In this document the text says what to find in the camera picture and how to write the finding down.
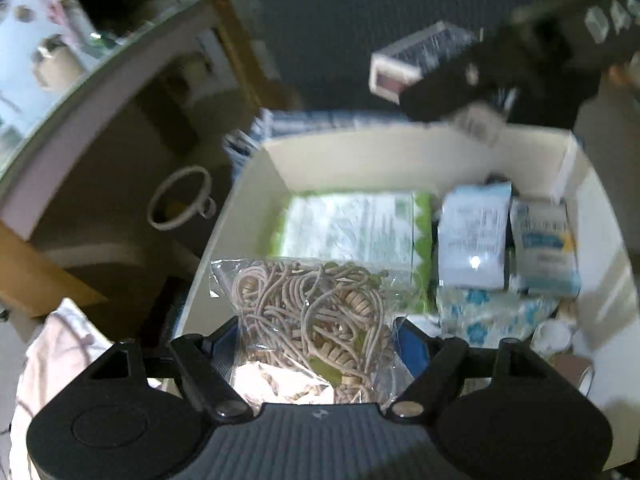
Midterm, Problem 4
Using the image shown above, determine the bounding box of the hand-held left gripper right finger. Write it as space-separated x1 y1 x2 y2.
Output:
387 316 568 422

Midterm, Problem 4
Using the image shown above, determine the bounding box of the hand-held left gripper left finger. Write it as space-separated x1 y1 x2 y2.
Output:
75 317 255 422

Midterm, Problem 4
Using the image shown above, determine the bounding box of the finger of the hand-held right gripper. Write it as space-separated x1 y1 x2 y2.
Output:
398 47 493 123

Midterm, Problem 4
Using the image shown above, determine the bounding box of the blue playing card deck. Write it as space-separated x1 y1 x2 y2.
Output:
369 21 478 98

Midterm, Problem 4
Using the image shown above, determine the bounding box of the bag of beige hair ties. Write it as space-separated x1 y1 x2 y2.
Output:
210 256 401 406

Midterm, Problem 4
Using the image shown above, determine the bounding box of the white cardboard box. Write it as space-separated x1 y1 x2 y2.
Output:
172 122 640 471

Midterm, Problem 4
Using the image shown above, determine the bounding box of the silver white sachet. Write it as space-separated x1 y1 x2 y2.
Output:
436 181 513 292

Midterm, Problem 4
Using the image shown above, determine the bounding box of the blue white medicine sachet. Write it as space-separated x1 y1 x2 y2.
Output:
509 197 582 298

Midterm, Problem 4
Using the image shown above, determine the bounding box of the blue floral pouch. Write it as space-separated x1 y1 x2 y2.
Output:
435 285 556 351

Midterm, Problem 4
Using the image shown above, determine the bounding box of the blue checked cloth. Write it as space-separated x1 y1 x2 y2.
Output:
222 107 416 171

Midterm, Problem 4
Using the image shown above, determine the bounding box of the pale tape roll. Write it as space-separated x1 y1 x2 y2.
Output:
530 320 576 358

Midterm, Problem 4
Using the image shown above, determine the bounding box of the green dotted packet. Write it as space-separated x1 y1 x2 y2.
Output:
270 191 433 311

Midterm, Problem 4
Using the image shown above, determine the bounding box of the blue grey covered chair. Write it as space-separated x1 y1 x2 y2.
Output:
235 0 640 111

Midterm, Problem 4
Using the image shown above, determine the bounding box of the white metal hoop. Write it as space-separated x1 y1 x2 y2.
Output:
147 166 217 232

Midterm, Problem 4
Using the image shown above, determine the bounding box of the brown paper tube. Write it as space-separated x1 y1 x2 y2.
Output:
550 355 596 396

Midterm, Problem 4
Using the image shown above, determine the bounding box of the wooden desk with pale top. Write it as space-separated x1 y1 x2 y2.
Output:
0 0 306 318

